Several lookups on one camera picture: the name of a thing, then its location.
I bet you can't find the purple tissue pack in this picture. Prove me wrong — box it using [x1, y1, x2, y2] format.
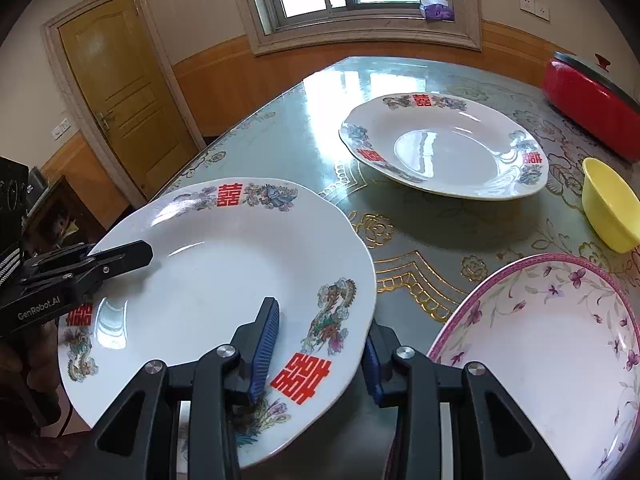
[419, 0, 456, 22]

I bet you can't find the pink floral rimmed plate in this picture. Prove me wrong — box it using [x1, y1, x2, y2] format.
[426, 253, 640, 480]

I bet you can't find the grey-green floral tablecloth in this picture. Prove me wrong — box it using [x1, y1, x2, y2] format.
[150, 55, 640, 480]

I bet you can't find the person's left hand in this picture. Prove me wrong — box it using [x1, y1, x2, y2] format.
[0, 317, 63, 428]

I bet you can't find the dark wooden cabinet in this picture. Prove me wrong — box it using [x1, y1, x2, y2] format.
[22, 175, 108, 256]

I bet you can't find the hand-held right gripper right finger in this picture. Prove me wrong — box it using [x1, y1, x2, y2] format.
[363, 324, 572, 480]

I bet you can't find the grey-green pot lid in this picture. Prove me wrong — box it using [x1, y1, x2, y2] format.
[552, 51, 640, 111]

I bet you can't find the yellow wooden door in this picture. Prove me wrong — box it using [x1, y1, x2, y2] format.
[42, 0, 206, 201]

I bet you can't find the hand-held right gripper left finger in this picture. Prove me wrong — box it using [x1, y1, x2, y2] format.
[60, 296, 282, 480]

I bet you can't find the white dragon print plate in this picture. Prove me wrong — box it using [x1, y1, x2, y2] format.
[339, 92, 550, 202]
[57, 178, 378, 470]

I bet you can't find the yellow bowl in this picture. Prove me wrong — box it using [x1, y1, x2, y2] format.
[581, 157, 640, 254]

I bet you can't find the red electric cooking pot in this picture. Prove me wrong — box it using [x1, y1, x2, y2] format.
[541, 57, 640, 163]

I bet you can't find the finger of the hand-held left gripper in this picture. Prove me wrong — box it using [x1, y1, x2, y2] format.
[75, 240, 154, 286]

